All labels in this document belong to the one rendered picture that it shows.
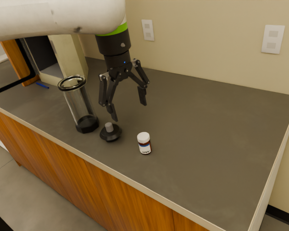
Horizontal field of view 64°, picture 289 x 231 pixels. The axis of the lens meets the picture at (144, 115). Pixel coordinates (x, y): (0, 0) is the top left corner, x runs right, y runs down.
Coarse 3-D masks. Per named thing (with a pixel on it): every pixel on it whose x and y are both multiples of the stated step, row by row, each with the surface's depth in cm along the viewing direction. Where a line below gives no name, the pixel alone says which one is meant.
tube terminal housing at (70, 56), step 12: (48, 36) 113; (60, 36) 115; (72, 36) 123; (60, 48) 117; (72, 48) 123; (60, 60) 119; (72, 60) 125; (84, 60) 144; (72, 72) 127; (84, 72) 136
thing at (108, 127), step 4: (108, 124) 90; (112, 124) 94; (104, 128) 93; (108, 128) 89; (112, 128) 90; (116, 128) 92; (120, 128) 92; (100, 132) 91; (104, 132) 91; (108, 132) 90; (112, 132) 90; (116, 132) 90; (120, 132) 91; (100, 136) 91; (104, 136) 89; (108, 136) 89; (112, 136) 89; (116, 136) 89; (108, 140) 90; (112, 140) 90
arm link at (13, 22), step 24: (0, 0) 42; (24, 0) 42; (48, 0) 42; (72, 0) 42; (96, 0) 42; (120, 0) 44; (0, 24) 43; (24, 24) 44; (48, 24) 44; (72, 24) 44; (96, 24) 44; (120, 24) 48
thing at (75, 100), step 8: (64, 80) 90; (72, 80) 93; (80, 80) 92; (64, 88) 84; (80, 88) 87; (64, 96) 89; (72, 96) 87; (80, 96) 88; (88, 96) 92; (72, 104) 89; (80, 104) 90; (88, 104) 92; (72, 112) 92; (80, 112) 92; (88, 112) 93; (80, 120) 94; (88, 120) 95; (96, 120) 99
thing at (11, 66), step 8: (8, 40) 126; (0, 48) 124; (8, 48) 127; (16, 48) 130; (0, 56) 125; (8, 56) 128; (16, 56) 131; (0, 64) 127; (8, 64) 129; (16, 64) 132; (24, 64) 135; (0, 72) 128; (8, 72) 131; (16, 72) 134; (24, 72) 137; (0, 80) 129; (8, 80) 132; (16, 80) 135
